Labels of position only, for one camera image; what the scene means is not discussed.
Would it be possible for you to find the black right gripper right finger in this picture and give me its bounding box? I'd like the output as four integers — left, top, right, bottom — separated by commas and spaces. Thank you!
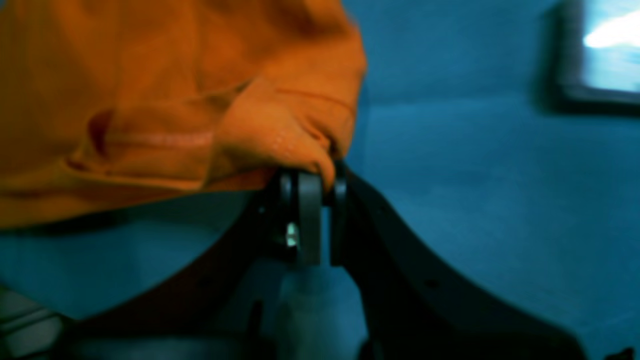
331, 161, 586, 360

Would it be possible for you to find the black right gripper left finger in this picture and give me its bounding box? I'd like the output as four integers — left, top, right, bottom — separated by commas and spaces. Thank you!
65, 170, 323, 360

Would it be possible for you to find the orange t-shirt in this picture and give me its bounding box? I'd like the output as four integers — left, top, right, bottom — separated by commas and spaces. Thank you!
0, 0, 366, 230

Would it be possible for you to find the teal table cloth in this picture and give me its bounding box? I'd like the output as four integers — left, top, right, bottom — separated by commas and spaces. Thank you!
1, 0, 639, 360

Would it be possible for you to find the white phone box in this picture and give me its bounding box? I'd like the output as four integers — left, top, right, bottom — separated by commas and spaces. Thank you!
554, 0, 640, 116

